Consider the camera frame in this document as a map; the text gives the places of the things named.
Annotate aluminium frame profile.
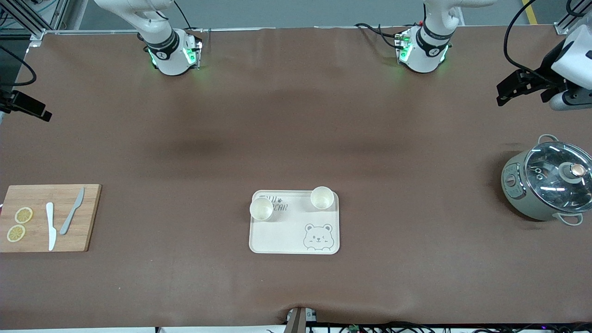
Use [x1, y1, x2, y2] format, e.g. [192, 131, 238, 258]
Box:
[554, 0, 592, 35]
[0, 0, 70, 40]

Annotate cream tray with bear print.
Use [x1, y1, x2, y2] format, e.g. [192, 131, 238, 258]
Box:
[249, 190, 340, 255]

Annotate grey plastic knife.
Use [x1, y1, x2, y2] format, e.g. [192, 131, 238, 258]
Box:
[59, 187, 86, 235]

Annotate wooden cutting board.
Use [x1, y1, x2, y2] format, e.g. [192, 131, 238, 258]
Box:
[0, 184, 102, 253]

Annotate glass pot lid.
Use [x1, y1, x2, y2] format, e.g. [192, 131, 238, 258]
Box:
[524, 141, 592, 213]

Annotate grey pot with glass lid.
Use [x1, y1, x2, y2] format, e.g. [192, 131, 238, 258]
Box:
[501, 134, 592, 226]

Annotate white plastic knife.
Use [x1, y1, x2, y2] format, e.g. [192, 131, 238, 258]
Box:
[45, 202, 57, 252]

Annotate black left arm base cables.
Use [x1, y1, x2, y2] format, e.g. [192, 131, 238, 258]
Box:
[355, 22, 403, 49]

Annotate black right arm base cable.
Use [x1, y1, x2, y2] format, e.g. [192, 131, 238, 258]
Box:
[173, 0, 204, 34]

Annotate white cup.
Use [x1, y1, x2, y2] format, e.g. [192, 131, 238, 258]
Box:
[250, 197, 274, 222]
[310, 186, 335, 210]

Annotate grey metal bracket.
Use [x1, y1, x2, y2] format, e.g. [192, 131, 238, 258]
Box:
[286, 307, 318, 333]

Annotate brown table cover mat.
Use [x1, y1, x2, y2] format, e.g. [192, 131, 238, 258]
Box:
[0, 26, 592, 330]

